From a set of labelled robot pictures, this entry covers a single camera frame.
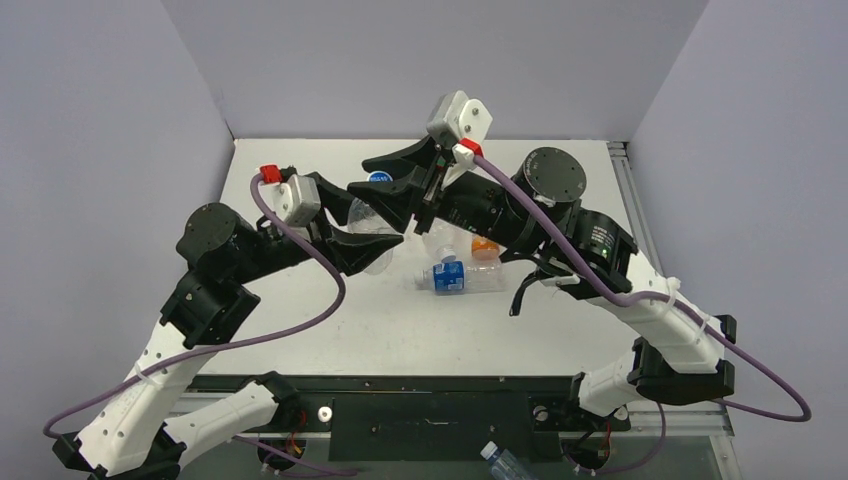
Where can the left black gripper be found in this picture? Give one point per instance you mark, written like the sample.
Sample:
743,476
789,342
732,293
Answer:
353,250

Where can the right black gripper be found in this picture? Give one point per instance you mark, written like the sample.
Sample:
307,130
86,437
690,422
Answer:
429,192

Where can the clear bottle blue-white cap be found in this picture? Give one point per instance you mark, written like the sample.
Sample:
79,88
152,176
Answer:
364,219

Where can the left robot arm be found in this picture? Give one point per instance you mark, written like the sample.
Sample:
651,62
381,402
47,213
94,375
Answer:
135,435

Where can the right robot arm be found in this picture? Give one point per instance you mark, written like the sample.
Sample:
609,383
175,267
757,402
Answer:
537,215

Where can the large clear empty bottle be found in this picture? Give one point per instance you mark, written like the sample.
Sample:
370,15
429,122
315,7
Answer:
446,243

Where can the orange drink bottle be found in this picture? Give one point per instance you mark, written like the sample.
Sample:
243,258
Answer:
483,249

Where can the clear bottle blue label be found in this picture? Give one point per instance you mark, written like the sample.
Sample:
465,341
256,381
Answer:
457,277

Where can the water bottle under table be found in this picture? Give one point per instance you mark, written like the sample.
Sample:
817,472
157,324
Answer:
502,464

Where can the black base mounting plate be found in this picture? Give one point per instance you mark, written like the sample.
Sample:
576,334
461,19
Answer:
425,418

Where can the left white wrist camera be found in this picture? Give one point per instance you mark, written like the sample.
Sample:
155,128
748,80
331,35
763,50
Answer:
291,196

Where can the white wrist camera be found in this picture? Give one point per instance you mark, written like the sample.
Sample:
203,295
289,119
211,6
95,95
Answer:
291,196
459,125

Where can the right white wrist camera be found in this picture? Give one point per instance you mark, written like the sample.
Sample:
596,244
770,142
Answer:
459,125

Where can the aluminium frame rail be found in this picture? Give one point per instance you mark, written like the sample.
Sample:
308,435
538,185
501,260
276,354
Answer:
618,153

